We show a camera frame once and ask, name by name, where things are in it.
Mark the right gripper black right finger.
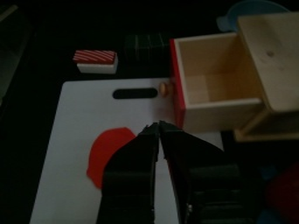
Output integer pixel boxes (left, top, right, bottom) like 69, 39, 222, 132
158, 120, 254, 224

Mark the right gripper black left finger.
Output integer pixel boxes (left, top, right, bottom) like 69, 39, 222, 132
97, 122, 160, 224

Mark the flat red dough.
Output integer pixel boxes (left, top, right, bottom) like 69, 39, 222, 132
85, 126, 137, 190

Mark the wooden drawer with red front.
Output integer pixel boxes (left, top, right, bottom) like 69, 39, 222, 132
156, 31, 266, 134

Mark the light wooden drawer box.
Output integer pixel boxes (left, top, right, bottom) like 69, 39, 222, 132
232, 11, 299, 143

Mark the pale blue bowl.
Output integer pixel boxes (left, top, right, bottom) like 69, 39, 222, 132
216, 0, 291, 33

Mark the white cutting board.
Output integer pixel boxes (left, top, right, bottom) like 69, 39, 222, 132
28, 77, 225, 224

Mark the red striped toy sushi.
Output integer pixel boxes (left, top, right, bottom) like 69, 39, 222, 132
72, 49, 118, 74

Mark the dark green striped block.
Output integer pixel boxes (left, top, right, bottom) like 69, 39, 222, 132
124, 33, 172, 64

